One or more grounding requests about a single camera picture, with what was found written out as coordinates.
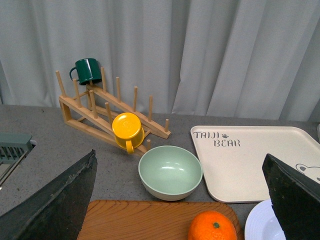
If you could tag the grey curtain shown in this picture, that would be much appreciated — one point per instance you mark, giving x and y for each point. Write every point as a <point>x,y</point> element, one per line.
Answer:
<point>223,58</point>

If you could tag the orange fruit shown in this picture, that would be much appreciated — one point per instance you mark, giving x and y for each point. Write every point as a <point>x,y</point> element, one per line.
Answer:
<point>211,225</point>

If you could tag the yellow mug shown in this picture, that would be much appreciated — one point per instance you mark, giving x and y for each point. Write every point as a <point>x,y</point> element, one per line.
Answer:
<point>128,131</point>

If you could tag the dark green mug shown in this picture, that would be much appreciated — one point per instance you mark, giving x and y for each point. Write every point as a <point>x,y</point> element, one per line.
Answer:
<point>88,70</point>

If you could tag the wooden dish rack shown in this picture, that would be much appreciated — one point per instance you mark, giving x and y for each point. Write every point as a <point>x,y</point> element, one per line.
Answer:
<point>94,110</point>

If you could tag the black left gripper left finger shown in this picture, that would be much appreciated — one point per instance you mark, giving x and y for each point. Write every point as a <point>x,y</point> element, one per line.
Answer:
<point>57,210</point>

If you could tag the green bowl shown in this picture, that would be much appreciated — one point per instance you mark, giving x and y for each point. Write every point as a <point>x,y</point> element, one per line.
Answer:
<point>170,173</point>

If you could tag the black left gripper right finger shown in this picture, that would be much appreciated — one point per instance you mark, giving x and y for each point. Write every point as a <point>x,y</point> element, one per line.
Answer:
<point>295,199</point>

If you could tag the white round plate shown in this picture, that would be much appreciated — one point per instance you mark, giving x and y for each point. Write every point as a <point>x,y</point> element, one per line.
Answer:
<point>262,224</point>

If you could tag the grey-green plastic rack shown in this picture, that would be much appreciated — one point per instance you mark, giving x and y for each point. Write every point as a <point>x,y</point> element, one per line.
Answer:
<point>14,148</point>

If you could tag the cream bear tray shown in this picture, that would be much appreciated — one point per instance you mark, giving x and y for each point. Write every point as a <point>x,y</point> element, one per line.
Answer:
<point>232,158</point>

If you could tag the wooden cutting board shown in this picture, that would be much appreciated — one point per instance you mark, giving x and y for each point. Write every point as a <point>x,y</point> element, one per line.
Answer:
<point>147,220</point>

